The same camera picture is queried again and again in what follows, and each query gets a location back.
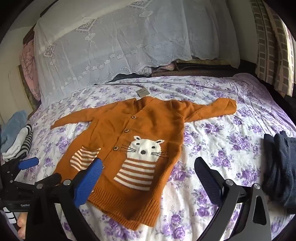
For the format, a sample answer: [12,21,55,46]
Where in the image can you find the orange knitted cat cardigan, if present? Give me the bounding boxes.
[50,97,238,231]

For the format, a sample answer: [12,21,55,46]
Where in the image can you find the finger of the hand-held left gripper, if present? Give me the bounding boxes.
[35,173,62,189]
[17,157,39,171]

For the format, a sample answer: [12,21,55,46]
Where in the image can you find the white lace cover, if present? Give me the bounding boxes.
[33,0,241,105]

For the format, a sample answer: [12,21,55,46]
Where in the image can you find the purple floral bed sheet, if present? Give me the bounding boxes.
[0,73,296,241]

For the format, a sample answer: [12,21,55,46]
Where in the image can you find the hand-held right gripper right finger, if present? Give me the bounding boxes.
[194,157,271,241]

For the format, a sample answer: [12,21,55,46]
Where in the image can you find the beige checked curtain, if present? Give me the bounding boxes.
[251,0,296,95]

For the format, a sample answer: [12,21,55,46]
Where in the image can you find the pink floral pillow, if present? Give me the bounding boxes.
[20,38,42,102]

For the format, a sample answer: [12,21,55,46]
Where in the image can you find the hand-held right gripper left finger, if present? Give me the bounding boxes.
[25,158,103,241]

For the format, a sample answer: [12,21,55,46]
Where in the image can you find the person's left hand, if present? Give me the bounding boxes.
[17,213,28,240]

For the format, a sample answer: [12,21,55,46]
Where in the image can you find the dark navy clothes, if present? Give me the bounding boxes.
[262,130,296,215]

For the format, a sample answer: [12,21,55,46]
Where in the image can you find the light blue cloth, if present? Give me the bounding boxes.
[0,111,28,153]

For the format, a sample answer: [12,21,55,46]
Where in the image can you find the black white striped cloth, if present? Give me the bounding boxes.
[17,124,33,158]

